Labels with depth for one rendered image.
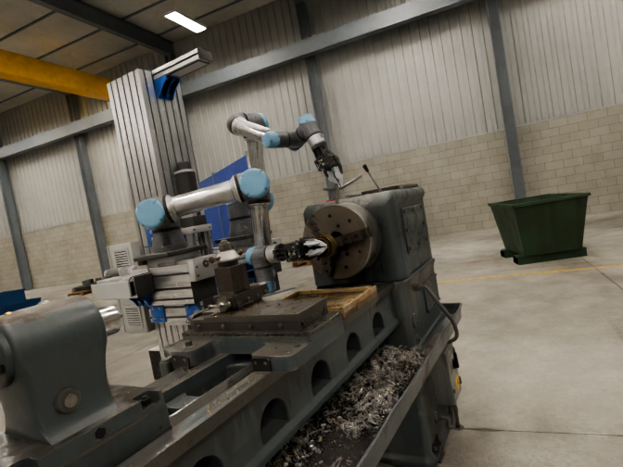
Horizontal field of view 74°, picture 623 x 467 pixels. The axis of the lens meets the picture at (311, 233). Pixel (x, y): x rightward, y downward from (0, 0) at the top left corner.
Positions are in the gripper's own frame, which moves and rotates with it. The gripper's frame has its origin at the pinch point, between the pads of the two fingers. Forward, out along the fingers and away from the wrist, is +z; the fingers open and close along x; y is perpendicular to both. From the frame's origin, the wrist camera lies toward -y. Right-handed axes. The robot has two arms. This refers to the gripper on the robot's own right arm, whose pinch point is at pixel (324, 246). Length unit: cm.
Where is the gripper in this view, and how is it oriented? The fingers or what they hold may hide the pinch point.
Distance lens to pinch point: 157.9
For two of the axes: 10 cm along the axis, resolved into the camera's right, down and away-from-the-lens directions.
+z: 8.4, -1.3, -5.2
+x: -1.8, -9.8, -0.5
